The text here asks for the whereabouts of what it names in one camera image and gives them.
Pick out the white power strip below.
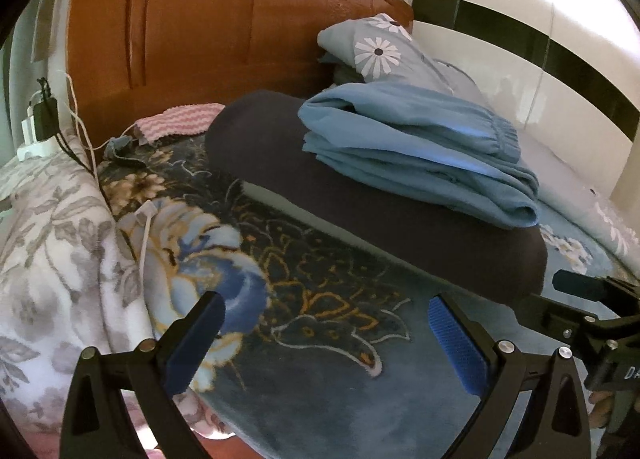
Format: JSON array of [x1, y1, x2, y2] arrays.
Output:
[[16, 105, 60, 161]]

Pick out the black plug adapter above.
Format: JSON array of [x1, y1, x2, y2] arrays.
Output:
[[32, 78, 61, 142]]

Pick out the blue fleece pants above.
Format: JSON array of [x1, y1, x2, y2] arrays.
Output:
[[298, 82, 539, 230]]

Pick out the dark teal floral blanket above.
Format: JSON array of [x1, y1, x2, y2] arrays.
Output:
[[96, 131, 626, 459]]

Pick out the white charging cable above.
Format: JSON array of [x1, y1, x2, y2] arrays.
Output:
[[56, 68, 158, 281]]

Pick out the pink white striped cloth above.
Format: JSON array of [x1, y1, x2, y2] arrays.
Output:
[[134, 103, 224, 144]]

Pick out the dark navy pillow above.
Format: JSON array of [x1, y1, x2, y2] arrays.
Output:
[[204, 91, 548, 305]]

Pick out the white grey floral bedsheet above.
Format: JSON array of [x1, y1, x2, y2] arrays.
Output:
[[1, 138, 260, 458]]

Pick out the person's right hand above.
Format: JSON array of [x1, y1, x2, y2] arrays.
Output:
[[588, 391, 615, 429]]

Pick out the brown wooden headboard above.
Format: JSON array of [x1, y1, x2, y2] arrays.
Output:
[[67, 0, 413, 145]]

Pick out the light blue floral quilt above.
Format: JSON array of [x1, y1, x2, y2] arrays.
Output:
[[317, 14, 639, 257]]

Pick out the white glossy wardrobe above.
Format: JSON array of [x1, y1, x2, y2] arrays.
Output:
[[412, 0, 639, 195]]

